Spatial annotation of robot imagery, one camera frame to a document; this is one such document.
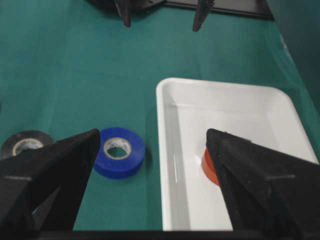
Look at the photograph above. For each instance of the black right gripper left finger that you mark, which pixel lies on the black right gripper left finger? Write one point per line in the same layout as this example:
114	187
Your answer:
42	189

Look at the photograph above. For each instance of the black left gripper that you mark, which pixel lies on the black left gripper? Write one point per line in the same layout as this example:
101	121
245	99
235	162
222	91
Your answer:
124	7

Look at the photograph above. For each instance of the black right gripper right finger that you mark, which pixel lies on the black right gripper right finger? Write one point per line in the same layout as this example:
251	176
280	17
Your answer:
266	191

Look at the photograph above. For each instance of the black tape roll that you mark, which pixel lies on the black tape roll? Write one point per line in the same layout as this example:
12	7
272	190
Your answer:
24	141

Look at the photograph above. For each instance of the orange tape roll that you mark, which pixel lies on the orange tape roll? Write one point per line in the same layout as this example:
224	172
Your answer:
209	168

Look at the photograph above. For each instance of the blue tape roll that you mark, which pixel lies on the blue tape roll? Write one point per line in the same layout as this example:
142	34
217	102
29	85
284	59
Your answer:
121	153

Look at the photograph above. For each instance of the white plastic case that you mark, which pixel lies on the white plastic case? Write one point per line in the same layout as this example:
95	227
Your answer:
186	109

